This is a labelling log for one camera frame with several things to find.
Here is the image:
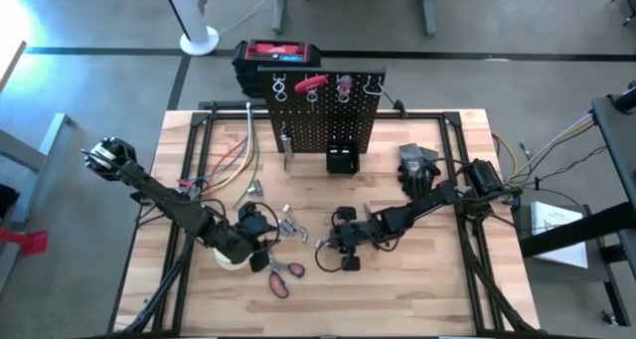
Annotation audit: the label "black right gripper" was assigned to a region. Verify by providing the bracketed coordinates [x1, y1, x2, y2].
[315, 206, 369, 273]

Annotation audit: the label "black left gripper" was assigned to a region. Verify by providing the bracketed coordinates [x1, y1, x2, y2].
[231, 202, 283, 274]

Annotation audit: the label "black perforated pegboard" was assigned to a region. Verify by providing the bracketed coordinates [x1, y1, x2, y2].
[256, 66, 388, 155]

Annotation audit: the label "red T-handle driver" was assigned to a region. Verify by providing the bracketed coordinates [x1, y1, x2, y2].
[293, 75, 330, 112]

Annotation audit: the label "translucent red handle screwdriver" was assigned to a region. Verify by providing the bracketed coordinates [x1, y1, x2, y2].
[336, 74, 354, 104]

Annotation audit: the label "black pegboard bin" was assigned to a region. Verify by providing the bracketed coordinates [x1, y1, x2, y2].
[326, 139, 361, 176]

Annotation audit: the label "black work gloves with tag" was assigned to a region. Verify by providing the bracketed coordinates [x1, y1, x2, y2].
[397, 142, 442, 200]

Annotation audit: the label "chrome wide U hook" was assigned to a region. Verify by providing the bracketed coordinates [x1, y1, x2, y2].
[362, 75, 387, 97]

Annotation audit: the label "red black toolbox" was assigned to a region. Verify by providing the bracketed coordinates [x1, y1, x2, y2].
[232, 39, 323, 99]

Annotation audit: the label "white tower fan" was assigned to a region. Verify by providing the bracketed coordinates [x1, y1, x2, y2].
[159, 0, 221, 57]

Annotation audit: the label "grey desk leg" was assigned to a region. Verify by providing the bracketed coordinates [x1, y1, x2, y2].
[420, 0, 441, 38]
[271, 0, 291, 36]

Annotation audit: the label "white booklet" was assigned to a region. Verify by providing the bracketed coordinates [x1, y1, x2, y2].
[529, 200, 590, 269]

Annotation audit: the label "light grey bench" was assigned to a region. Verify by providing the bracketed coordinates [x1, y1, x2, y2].
[0, 112, 75, 221]

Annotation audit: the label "red floor item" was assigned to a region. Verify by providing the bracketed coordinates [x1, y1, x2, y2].
[0, 228, 50, 257]

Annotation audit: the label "grey side table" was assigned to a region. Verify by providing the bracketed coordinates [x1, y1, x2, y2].
[511, 203, 613, 286]

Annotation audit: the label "black side stand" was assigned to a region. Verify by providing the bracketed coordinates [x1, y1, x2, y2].
[519, 79, 636, 328]

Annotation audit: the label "green cable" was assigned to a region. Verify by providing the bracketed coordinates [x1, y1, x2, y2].
[232, 144, 261, 206]

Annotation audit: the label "blue cable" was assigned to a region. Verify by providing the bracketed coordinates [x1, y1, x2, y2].
[191, 140, 249, 185]

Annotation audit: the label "red cable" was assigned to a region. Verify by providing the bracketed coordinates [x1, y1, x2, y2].
[176, 135, 248, 189]

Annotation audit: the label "chrome ring tool hook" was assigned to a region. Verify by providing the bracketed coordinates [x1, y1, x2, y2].
[336, 75, 352, 104]
[305, 75, 320, 104]
[271, 75, 288, 103]

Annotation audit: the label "black aluminium table frame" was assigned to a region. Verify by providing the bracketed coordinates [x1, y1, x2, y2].
[106, 99, 543, 336]

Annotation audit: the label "white floor cable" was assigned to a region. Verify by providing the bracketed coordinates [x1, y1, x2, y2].
[218, 0, 270, 36]

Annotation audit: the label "yellow white cable bundle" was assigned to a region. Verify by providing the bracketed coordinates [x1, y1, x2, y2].
[491, 110, 610, 194]

